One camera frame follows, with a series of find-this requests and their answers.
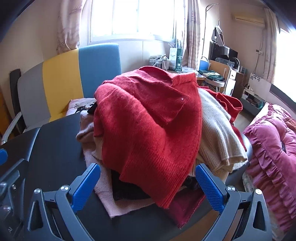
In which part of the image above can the grey yellow blue armchair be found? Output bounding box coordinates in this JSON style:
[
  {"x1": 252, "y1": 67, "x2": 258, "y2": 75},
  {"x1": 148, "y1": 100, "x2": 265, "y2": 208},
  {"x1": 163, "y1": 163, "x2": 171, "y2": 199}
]
[{"x1": 2, "y1": 43, "x2": 122, "y2": 144}]

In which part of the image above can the wooden wardrobe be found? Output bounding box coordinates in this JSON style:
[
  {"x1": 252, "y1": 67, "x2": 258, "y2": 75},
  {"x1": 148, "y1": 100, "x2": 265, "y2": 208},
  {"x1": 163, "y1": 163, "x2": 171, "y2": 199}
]
[{"x1": 0, "y1": 88, "x2": 12, "y2": 139}]

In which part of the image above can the cluttered wooden desk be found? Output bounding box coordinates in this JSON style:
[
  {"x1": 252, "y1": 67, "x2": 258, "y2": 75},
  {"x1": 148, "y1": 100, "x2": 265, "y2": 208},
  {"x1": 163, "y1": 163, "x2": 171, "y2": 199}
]
[{"x1": 166, "y1": 68, "x2": 206, "y2": 87}]

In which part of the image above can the pink ruffled quilt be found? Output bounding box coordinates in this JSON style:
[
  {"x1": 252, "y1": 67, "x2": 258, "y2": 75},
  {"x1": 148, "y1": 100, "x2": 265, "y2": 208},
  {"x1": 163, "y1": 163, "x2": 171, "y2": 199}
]
[{"x1": 243, "y1": 103, "x2": 296, "y2": 241}]

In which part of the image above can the white floral panel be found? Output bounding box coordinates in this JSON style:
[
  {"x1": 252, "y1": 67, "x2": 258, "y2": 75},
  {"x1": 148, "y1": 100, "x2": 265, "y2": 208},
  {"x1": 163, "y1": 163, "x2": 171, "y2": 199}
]
[{"x1": 248, "y1": 73, "x2": 271, "y2": 95}]

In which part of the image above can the black monitor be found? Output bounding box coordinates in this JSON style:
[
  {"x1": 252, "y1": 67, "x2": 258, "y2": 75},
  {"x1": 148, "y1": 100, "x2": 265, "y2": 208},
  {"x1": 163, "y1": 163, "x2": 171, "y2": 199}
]
[{"x1": 209, "y1": 41, "x2": 238, "y2": 63}]

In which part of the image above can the bright side window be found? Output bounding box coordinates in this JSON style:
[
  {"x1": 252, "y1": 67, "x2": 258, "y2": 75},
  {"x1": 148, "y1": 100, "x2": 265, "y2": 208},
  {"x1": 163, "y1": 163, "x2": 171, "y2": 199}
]
[{"x1": 274, "y1": 29, "x2": 296, "y2": 100}]

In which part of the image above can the black garment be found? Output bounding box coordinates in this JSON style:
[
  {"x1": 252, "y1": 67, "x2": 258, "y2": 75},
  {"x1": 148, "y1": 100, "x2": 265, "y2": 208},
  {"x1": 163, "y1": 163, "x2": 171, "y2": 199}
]
[{"x1": 110, "y1": 170, "x2": 151, "y2": 202}]

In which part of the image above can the light wooden board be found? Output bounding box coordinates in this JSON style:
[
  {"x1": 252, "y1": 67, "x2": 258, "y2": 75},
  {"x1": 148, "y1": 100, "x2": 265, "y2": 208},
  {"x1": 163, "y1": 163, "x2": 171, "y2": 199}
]
[{"x1": 209, "y1": 60, "x2": 230, "y2": 86}]

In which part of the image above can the pink cat print pillow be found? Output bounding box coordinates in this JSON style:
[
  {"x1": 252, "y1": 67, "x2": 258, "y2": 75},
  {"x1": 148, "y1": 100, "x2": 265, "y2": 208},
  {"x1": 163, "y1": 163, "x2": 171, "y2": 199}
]
[{"x1": 66, "y1": 97, "x2": 97, "y2": 116}]

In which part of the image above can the brown cloth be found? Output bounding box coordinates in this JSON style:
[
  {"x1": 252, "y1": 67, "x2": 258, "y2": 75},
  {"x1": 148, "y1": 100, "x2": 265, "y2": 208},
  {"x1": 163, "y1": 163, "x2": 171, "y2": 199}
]
[{"x1": 284, "y1": 117, "x2": 296, "y2": 130}]

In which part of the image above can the red knit sweater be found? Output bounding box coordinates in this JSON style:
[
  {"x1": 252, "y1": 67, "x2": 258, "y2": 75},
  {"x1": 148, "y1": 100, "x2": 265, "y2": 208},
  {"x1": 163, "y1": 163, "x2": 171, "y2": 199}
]
[{"x1": 94, "y1": 66, "x2": 204, "y2": 209}]

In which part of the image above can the green cloth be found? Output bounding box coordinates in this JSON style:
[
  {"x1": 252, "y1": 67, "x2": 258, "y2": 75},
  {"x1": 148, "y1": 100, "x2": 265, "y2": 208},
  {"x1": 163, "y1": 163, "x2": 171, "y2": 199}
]
[{"x1": 200, "y1": 71, "x2": 222, "y2": 80}]

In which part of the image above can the green paper bag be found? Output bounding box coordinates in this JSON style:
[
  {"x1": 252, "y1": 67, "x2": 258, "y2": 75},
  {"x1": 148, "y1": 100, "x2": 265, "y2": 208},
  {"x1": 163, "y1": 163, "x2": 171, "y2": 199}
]
[{"x1": 174, "y1": 44, "x2": 183, "y2": 71}]

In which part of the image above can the pink patterned curtain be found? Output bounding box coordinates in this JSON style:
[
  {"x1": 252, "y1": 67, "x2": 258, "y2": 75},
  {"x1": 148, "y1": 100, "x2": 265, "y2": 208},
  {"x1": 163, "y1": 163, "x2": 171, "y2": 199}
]
[
  {"x1": 181, "y1": 0, "x2": 201, "y2": 70},
  {"x1": 264, "y1": 8, "x2": 278, "y2": 84},
  {"x1": 57, "y1": 0, "x2": 87, "y2": 55}
]

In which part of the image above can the small round white table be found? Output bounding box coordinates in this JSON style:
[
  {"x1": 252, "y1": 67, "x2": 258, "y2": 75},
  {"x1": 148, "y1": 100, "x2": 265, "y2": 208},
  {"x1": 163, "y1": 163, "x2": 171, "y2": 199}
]
[{"x1": 205, "y1": 76, "x2": 226, "y2": 88}]

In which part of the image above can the grey hanging garment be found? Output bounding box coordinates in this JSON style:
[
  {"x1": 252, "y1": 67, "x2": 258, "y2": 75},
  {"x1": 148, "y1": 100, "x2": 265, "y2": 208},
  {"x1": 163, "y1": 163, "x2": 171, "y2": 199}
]
[{"x1": 211, "y1": 24, "x2": 226, "y2": 47}]

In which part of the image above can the blue container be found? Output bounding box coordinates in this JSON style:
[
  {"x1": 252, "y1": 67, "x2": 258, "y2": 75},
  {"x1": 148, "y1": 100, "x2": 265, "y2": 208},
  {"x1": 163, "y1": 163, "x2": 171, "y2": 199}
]
[{"x1": 199, "y1": 57, "x2": 210, "y2": 71}]

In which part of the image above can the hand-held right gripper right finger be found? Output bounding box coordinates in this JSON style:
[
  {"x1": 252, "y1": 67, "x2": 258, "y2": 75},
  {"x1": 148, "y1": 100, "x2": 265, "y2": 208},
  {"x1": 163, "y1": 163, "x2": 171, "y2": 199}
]
[{"x1": 195, "y1": 163, "x2": 273, "y2": 241}]

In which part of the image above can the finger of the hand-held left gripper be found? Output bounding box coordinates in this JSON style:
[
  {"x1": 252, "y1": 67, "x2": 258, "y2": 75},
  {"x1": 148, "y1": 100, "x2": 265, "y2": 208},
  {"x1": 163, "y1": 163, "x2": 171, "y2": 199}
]
[{"x1": 0, "y1": 148, "x2": 23, "y2": 195}]

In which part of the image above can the beige knit sweater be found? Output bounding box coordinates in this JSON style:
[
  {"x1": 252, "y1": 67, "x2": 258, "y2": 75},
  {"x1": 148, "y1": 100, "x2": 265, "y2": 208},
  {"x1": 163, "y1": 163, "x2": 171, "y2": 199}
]
[{"x1": 190, "y1": 88, "x2": 248, "y2": 183}]

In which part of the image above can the cluster of white bottles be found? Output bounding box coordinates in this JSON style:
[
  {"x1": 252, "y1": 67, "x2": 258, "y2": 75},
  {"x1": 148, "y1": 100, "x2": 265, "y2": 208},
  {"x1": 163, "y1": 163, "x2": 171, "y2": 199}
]
[{"x1": 149, "y1": 54, "x2": 169, "y2": 70}]

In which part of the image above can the metal coat stand pole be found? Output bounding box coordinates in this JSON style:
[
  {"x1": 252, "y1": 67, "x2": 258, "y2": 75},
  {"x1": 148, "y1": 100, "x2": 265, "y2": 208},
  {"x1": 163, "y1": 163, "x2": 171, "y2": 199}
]
[{"x1": 203, "y1": 0, "x2": 214, "y2": 58}]

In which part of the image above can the wooden drawer cabinet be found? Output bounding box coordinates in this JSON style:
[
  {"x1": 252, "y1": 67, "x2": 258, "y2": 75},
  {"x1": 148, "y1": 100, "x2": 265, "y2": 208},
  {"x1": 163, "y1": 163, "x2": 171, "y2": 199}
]
[{"x1": 228, "y1": 68, "x2": 244, "y2": 98}]

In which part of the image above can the pink knit sweater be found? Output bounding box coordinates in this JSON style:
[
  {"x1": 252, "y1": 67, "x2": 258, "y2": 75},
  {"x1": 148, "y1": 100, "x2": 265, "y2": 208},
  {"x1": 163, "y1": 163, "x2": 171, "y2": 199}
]
[{"x1": 76, "y1": 113, "x2": 155, "y2": 218}]

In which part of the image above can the white paper bag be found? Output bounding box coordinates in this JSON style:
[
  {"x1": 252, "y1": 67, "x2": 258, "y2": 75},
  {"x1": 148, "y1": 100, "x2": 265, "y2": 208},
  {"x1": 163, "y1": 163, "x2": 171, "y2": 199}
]
[{"x1": 168, "y1": 43, "x2": 177, "y2": 70}]

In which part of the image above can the white air conditioner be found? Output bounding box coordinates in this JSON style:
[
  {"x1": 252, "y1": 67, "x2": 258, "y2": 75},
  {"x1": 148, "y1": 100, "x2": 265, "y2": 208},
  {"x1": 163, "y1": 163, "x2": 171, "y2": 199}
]
[{"x1": 232, "y1": 13, "x2": 265, "y2": 29}]

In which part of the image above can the red knit garment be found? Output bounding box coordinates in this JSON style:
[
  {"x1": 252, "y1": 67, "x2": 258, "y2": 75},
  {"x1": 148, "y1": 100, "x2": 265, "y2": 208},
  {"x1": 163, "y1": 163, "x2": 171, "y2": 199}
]
[{"x1": 199, "y1": 86, "x2": 243, "y2": 123}]

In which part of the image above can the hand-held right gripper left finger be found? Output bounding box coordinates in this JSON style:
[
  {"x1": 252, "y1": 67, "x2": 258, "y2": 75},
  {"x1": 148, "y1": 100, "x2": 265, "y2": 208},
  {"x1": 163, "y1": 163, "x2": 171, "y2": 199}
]
[{"x1": 27, "y1": 163, "x2": 101, "y2": 241}]

